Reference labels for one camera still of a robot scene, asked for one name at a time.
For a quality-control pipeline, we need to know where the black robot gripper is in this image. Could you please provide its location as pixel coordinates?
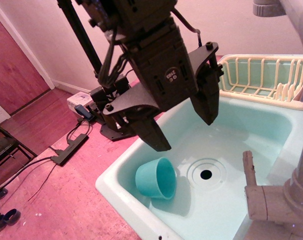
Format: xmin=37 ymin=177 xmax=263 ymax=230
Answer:
xmin=103 ymin=18 xmax=220 ymax=152

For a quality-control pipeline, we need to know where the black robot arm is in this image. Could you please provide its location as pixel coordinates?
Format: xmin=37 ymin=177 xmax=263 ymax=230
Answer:
xmin=58 ymin=0 xmax=223 ymax=152

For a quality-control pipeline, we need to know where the teal plastic cup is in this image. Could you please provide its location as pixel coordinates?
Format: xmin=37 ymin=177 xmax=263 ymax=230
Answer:
xmin=135 ymin=157 xmax=177 ymax=200

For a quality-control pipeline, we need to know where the mint green toy sink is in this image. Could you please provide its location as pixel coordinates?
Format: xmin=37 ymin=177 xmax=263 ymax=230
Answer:
xmin=95 ymin=97 xmax=303 ymax=240

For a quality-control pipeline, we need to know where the white cardboard box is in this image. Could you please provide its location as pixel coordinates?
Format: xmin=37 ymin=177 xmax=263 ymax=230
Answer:
xmin=66 ymin=92 xmax=94 ymax=113

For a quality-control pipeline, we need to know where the blue black adapter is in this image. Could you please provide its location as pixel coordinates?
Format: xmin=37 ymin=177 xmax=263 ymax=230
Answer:
xmin=74 ymin=104 xmax=94 ymax=121

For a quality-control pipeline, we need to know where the black USB hub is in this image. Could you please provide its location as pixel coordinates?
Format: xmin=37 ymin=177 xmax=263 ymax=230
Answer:
xmin=50 ymin=133 xmax=89 ymax=167

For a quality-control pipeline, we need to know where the cream dish drying rack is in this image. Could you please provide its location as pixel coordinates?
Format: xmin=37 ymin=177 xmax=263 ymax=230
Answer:
xmin=218 ymin=54 xmax=303 ymax=111

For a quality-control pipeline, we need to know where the beige toy faucet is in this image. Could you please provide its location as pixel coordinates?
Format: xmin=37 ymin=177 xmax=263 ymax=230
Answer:
xmin=242 ymin=0 xmax=303 ymax=240

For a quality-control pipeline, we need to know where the black folding chair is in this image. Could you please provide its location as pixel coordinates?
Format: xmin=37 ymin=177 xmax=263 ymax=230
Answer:
xmin=0 ymin=126 xmax=39 ymax=199

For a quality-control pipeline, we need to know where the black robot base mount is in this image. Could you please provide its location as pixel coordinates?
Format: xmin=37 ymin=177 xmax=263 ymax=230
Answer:
xmin=89 ymin=74 xmax=135 ymax=142

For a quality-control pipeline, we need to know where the black cable bundle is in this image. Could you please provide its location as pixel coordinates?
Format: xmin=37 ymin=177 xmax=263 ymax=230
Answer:
xmin=95 ymin=24 xmax=132 ymax=88

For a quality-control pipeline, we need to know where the black floor cable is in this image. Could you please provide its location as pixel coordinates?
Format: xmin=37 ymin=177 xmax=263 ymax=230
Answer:
xmin=0 ymin=156 xmax=58 ymax=198

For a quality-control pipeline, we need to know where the black ring right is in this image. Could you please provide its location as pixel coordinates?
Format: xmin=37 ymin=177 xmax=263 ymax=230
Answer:
xmin=3 ymin=208 xmax=21 ymax=226

